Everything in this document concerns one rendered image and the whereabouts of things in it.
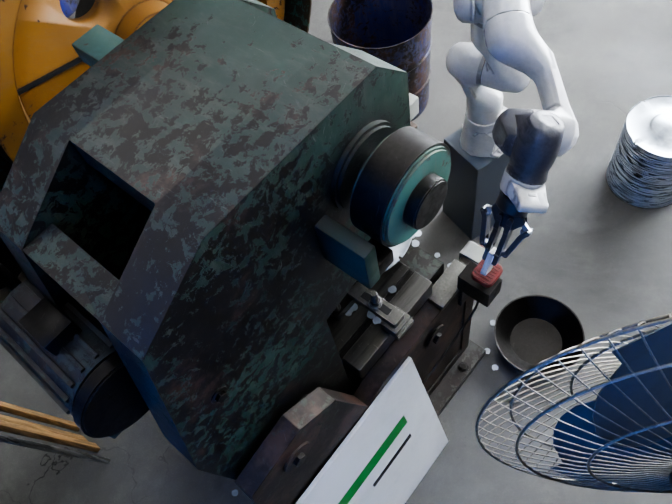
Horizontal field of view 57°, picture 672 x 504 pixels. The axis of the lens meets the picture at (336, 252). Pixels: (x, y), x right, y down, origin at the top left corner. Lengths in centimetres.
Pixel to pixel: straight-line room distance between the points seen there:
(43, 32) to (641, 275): 207
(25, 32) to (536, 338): 183
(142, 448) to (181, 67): 165
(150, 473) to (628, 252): 191
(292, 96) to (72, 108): 34
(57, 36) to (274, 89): 47
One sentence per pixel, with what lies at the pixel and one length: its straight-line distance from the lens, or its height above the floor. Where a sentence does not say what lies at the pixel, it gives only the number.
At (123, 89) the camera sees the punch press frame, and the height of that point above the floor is 150.
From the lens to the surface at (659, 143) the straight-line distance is 250.
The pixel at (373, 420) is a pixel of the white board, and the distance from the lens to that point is 167.
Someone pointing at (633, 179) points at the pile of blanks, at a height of 14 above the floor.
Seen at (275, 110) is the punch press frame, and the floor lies 150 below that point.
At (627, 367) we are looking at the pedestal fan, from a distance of 72.
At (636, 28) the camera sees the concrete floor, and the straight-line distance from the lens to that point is 337.
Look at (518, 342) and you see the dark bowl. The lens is 234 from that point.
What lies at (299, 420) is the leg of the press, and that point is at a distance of 133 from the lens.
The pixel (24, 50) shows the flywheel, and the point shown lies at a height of 148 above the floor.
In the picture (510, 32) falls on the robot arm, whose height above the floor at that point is 117.
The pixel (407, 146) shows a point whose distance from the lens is 95.
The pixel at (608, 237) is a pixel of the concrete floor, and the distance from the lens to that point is 260.
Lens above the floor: 215
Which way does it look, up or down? 59 degrees down
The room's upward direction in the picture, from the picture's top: 16 degrees counter-clockwise
